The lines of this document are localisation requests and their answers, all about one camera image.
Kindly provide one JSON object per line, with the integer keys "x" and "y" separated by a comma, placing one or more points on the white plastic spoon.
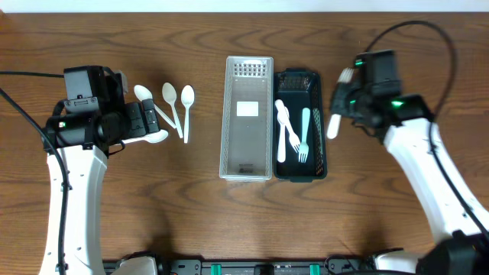
{"x": 282, "y": 116}

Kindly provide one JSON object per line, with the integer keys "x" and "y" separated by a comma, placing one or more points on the white plastic fork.
{"x": 338, "y": 105}
{"x": 293, "y": 138}

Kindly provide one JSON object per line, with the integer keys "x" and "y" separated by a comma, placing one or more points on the dark green mesh basket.
{"x": 299, "y": 89}

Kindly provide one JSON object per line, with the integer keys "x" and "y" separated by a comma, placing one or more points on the pale green plastic fork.
{"x": 304, "y": 147}

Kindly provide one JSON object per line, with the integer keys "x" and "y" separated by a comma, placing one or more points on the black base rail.
{"x": 335, "y": 264}

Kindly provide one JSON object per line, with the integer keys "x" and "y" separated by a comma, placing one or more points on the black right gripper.
{"x": 336, "y": 101}

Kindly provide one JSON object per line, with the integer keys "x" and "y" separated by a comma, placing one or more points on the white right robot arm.
{"x": 457, "y": 220}

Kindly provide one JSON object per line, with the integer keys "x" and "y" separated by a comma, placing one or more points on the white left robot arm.
{"x": 73, "y": 237}

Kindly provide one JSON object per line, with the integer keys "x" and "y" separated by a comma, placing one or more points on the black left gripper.
{"x": 134, "y": 119}

